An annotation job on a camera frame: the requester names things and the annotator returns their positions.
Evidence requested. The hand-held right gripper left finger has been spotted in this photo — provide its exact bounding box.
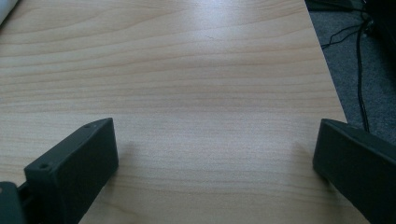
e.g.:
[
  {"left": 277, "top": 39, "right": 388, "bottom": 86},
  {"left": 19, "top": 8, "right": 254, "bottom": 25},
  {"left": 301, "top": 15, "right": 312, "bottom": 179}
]
[{"left": 23, "top": 117, "right": 120, "bottom": 224}]

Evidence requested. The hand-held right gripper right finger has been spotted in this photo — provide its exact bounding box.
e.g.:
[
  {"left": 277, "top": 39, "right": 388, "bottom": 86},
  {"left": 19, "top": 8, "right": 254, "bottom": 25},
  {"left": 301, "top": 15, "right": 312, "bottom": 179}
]
[{"left": 312, "top": 118, "right": 396, "bottom": 224}]

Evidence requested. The white object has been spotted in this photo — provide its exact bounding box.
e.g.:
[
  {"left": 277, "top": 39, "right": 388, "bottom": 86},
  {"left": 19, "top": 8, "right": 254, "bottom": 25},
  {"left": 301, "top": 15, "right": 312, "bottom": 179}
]
[{"left": 0, "top": 0, "right": 21, "bottom": 26}]

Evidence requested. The thick black cable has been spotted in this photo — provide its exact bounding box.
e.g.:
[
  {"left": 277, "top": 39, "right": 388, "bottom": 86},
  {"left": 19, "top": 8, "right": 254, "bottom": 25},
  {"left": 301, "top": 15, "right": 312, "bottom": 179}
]
[{"left": 355, "top": 19, "right": 372, "bottom": 133}]

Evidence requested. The thin black cable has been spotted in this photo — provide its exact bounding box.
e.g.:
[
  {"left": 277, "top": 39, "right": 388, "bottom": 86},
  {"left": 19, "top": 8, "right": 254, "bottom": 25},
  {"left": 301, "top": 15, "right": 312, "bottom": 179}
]
[{"left": 320, "top": 21, "right": 365, "bottom": 50}]

